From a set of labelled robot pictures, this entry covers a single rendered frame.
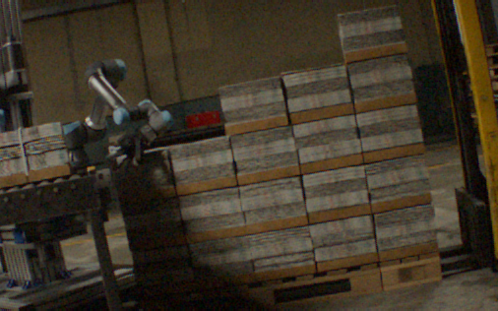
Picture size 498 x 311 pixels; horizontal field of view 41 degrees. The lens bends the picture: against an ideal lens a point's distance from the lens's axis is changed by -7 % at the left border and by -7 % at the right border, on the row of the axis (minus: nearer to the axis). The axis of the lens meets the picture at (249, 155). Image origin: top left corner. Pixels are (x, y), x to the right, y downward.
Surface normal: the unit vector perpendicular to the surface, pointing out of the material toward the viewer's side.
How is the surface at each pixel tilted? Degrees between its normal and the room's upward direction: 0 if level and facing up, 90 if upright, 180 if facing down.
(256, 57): 90
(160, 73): 90
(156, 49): 90
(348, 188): 90
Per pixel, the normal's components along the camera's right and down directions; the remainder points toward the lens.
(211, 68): 0.22, 0.01
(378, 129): -0.12, 0.07
